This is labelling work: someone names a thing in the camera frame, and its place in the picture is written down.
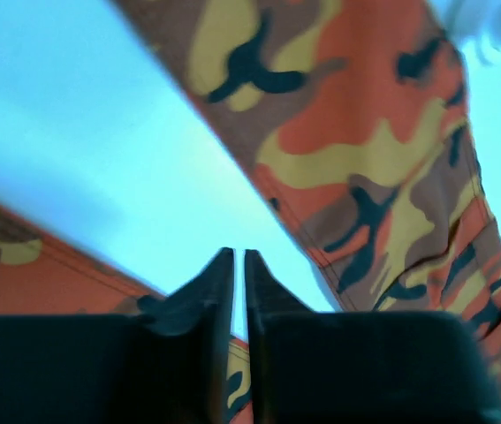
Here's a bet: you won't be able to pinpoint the orange camouflage trousers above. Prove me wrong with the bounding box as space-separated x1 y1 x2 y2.
0 1 501 423

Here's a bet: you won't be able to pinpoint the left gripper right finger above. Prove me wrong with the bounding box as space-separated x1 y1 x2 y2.
244 250 321 423

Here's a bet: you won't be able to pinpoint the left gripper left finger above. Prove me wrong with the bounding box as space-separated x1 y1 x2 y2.
137 247 235 423

